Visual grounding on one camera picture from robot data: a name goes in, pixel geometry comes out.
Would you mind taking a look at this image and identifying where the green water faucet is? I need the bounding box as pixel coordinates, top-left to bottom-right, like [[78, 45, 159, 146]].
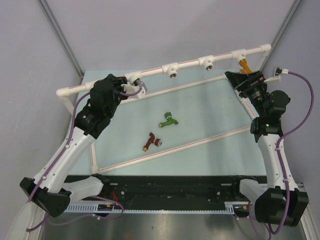
[[158, 112, 179, 128]]

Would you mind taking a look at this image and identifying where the aluminium frame post left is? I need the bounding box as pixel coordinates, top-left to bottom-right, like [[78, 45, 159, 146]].
[[36, 0, 84, 80]]

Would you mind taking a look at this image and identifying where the dark red water faucet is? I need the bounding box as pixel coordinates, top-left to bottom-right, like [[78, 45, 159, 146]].
[[142, 132, 162, 152]]

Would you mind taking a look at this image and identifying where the aluminium frame post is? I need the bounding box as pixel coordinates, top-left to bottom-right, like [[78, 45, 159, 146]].
[[36, 0, 84, 80], [255, 0, 305, 76]]

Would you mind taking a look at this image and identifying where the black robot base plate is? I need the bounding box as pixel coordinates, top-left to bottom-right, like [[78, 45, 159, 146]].
[[100, 175, 248, 212]]

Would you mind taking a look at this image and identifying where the purple cable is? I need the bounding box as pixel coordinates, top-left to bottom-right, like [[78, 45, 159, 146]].
[[249, 71, 315, 235], [26, 87, 145, 232]]

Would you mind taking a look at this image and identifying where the aluminium frame post right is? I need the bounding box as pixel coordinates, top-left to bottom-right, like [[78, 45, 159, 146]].
[[255, 0, 305, 76]]

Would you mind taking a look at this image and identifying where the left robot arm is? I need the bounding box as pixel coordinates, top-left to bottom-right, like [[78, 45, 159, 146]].
[[20, 74, 128, 218]]

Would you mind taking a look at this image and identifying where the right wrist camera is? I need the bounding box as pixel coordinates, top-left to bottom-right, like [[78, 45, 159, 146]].
[[264, 66, 289, 84]]

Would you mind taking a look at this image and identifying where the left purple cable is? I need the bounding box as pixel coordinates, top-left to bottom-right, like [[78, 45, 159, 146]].
[[26, 87, 145, 232]]

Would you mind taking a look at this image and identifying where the yellow water faucet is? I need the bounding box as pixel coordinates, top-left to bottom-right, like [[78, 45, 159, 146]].
[[238, 58, 252, 74]]

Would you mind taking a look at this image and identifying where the light blue table mat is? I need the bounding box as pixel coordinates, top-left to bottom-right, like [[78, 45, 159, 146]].
[[56, 69, 288, 177]]

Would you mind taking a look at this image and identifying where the white PVC pipe frame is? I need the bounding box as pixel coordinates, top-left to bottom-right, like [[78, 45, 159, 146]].
[[56, 44, 271, 174]]

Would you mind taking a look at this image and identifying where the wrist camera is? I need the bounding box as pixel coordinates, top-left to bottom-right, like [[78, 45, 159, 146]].
[[264, 66, 289, 84], [120, 78, 147, 99]]

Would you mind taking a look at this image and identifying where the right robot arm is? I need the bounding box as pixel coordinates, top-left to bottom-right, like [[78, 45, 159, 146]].
[[224, 70, 309, 227]]

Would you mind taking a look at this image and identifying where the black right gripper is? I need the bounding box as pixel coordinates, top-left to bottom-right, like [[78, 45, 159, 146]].
[[224, 70, 267, 117]]

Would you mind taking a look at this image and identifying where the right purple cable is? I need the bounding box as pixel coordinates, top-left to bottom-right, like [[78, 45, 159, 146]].
[[249, 71, 315, 235]]

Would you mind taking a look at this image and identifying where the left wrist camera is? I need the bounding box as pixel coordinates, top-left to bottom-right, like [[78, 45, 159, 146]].
[[120, 78, 147, 99]]

